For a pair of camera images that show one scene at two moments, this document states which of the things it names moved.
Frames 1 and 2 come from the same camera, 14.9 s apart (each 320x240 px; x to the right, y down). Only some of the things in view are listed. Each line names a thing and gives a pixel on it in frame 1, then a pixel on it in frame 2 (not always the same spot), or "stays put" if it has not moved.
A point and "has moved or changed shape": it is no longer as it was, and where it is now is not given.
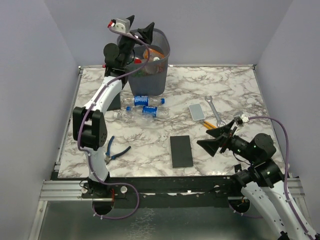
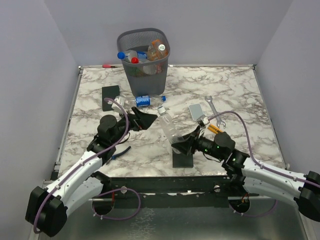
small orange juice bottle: x=160 y=68 stays put
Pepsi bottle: x=144 y=101 stays put
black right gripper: x=224 y=138 -> x=194 y=139
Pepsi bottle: x=149 y=111 -> x=141 y=55
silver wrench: x=219 y=122 stays put
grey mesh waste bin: x=150 y=80 stays put
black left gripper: x=145 y=33 -> x=139 y=120
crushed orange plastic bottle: x=153 y=53 has moved or changed shape
